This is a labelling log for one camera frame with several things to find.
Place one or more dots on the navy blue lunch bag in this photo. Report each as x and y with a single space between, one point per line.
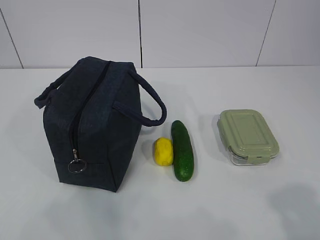
92 118

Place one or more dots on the green cucumber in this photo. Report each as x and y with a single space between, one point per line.
183 156

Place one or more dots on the yellow lemon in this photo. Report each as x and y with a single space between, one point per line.
163 152

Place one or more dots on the glass container green lid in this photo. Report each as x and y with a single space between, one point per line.
247 137

